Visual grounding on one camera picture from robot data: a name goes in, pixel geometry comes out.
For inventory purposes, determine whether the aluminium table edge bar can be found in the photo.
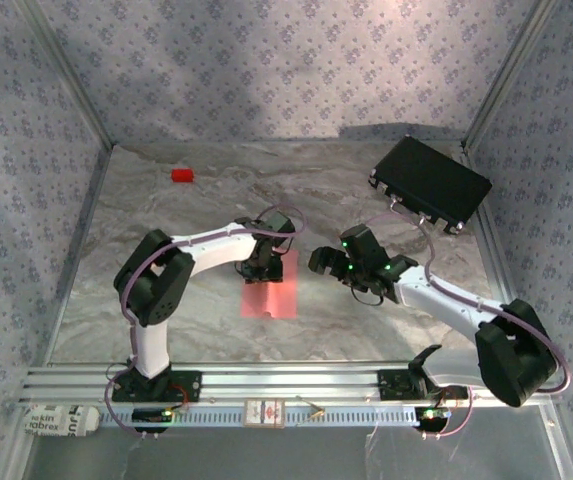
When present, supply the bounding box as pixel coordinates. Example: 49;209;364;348
465;144;517;306
44;143;115;367

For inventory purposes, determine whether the black case with metal handle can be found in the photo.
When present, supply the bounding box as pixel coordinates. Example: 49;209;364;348
368;135;493;236

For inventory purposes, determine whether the pink cloth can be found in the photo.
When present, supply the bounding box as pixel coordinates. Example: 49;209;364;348
239;249;300;320

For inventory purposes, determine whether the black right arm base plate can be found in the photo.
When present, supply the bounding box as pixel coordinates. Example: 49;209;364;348
376;368;470;402

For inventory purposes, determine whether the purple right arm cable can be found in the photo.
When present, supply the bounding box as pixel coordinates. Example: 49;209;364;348
363;212;573;442

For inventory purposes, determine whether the white red label card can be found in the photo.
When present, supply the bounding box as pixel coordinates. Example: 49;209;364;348
243;398;287;430

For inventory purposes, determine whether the aluminium frame post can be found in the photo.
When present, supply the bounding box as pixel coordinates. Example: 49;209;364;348
461;0;560;149
18;0;116;147

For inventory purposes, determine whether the small brass clip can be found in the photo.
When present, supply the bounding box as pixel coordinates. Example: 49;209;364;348
295;397;326;426

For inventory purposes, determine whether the grey slotted cable duct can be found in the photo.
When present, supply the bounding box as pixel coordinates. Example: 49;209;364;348
98;406;423;429

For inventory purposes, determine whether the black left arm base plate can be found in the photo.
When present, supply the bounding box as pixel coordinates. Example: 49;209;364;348
110;368;203;404

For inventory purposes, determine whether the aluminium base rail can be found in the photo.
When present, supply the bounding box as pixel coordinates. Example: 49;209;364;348
18;363;558;404

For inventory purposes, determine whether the grey metal panel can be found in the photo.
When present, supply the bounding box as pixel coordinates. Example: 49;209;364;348
20;419;573;480

